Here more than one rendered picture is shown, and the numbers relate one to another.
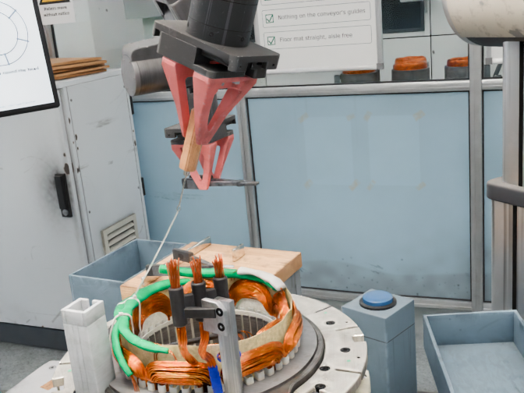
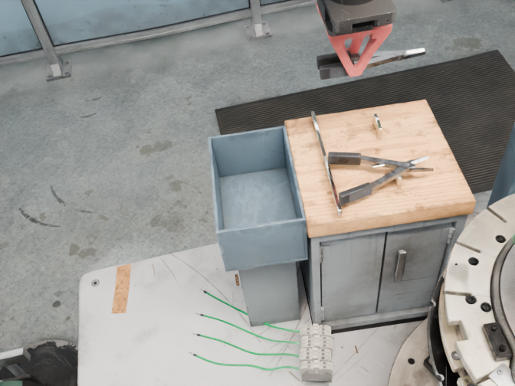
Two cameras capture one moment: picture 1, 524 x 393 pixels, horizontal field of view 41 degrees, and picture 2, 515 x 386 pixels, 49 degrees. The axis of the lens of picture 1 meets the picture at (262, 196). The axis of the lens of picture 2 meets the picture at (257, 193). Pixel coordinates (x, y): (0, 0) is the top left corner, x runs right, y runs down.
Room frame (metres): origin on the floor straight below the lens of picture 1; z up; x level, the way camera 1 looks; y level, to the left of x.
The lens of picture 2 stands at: (0.62, 0.46, 1.59)
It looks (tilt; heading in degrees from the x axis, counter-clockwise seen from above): 49 degrees down; 330
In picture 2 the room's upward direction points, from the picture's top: 8 degrees counter-clockwise
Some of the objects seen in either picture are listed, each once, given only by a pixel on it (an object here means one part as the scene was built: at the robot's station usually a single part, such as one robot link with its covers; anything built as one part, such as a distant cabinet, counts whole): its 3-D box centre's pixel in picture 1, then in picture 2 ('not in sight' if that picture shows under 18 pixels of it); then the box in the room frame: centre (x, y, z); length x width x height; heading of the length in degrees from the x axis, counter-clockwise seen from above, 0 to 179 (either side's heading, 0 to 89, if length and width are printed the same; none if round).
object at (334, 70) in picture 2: (193, 183); (336, 70); (1.02, 0.10, 1.18); 0.04 x 0.01 x 0.02; 60
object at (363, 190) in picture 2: (160, 270); (355, 193); (0.93, 0.15, 1.09); 0.04 x 0.01 x 0.02; 76
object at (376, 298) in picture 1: (377, 298); not in sight; (0.87, -0.14, 1.04); 0.04 x 0.04 x 0.01
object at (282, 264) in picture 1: (214, 275); (371, 163); (0.97, 0.08, 1.05); 0.20 x 0.19 x 0.02; 61
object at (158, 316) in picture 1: (152, 320); not in sight; (0.70, 0.13, 1.12); 0.05 x 0.01 x 0.02; 150
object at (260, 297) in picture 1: (250, 298); not in sight; (0.72, 0.02, 1.12); 0.06 x 0.02 x 0.04; 60
